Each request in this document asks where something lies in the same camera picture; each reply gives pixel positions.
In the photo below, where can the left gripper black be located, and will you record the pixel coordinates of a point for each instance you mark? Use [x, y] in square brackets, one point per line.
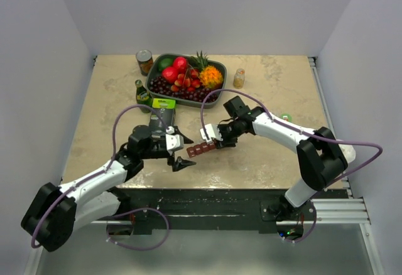
[179, 162]

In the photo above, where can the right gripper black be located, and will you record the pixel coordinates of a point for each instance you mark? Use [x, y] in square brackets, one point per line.
[225, 143]

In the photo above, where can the red weekly pill organizer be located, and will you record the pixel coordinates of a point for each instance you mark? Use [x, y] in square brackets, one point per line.
[199, 149]

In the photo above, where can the green pill bottle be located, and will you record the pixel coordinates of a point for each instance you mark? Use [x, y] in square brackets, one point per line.
[287, 117]

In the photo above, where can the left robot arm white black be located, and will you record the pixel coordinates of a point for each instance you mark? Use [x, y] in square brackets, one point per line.
[56, 211]

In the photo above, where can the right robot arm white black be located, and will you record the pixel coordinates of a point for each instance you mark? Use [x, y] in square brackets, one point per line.
[320, 158]

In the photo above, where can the razor box black green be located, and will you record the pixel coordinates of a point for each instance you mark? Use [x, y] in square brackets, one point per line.
[164, 112]

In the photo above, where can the clear glass jar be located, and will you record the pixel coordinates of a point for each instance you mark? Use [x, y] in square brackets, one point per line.
[239, 78]

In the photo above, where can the green glass bottle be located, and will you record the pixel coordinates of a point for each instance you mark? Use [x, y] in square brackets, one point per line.
[142, 95]

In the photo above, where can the purple grape bunch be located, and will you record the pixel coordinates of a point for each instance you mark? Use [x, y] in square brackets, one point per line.
[160, 86]

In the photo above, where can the grey fruit tray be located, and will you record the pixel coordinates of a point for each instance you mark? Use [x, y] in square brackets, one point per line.
[211, 99]

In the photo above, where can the red apple lower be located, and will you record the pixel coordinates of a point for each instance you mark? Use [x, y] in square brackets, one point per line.
[170, 74]

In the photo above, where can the red apple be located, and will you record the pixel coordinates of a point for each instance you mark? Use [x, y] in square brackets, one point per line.
[180, 64]
[170, 74]

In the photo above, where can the pineapple top green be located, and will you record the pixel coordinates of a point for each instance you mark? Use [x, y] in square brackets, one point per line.
[199, 61]

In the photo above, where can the red apple upper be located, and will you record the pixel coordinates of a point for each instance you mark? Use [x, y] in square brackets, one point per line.
[180, 64]

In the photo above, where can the green lime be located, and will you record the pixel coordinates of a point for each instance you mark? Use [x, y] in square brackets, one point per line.
[164, 63]

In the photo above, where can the tin can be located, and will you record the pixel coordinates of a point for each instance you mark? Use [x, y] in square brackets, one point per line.
[145, 61]

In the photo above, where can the white paper cup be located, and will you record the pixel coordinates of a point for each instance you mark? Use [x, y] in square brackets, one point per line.
[348, 151]

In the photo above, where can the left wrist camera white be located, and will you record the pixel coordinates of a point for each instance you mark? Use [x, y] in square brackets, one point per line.
[173, 139]

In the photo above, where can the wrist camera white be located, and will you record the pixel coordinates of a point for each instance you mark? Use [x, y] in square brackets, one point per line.
[173, 139]
[211, 133]

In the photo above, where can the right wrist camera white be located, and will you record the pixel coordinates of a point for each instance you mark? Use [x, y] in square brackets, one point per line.
[211, 133]

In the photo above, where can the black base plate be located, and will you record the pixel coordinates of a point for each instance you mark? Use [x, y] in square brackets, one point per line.
[259, 210]

